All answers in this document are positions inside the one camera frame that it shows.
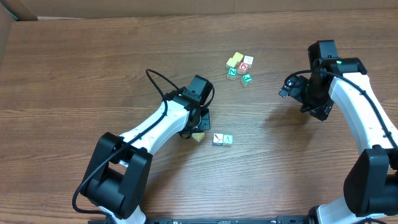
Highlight yellow lone block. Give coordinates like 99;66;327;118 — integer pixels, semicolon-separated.
192;132;205;142

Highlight white feather picture block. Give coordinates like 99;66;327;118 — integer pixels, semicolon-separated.
213;133;223;146

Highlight green A letter block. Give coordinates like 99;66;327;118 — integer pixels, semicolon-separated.
223;134;233;146

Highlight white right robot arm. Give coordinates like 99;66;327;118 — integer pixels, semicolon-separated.
279;40;397;223

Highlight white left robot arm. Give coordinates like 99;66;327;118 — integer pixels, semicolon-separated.
72;75;215;223

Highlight green Z letter block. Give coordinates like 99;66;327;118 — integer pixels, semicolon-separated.
226;67;237;80

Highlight green E letter block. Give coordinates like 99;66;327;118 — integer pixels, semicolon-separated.
241;73;253;87

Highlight yellow block near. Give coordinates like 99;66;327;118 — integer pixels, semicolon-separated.
226;58;238;69

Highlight red letter block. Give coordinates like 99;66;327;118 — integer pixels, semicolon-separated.
238;62;249;75

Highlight plain white wooden block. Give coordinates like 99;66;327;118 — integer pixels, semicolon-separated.
243;55;254;68

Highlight yellow block far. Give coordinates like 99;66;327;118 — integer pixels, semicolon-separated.
233;52;244;63

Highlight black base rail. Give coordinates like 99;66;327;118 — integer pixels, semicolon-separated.
144;215;318;224

